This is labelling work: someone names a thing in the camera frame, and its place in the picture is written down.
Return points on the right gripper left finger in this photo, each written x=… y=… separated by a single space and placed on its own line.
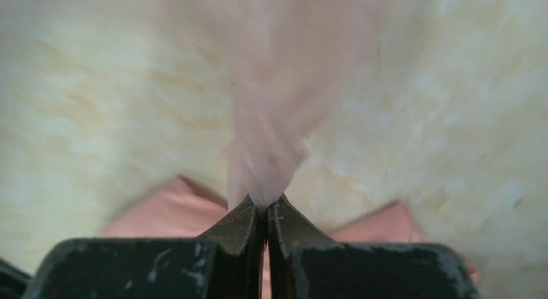
x=222 y=262

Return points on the translucent pink trash bag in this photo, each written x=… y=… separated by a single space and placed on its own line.
x=290 y=62

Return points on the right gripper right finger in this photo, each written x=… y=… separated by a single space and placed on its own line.
x=382 y=255

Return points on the pink cloth towel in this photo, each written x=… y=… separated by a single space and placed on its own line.
x=179 y=209

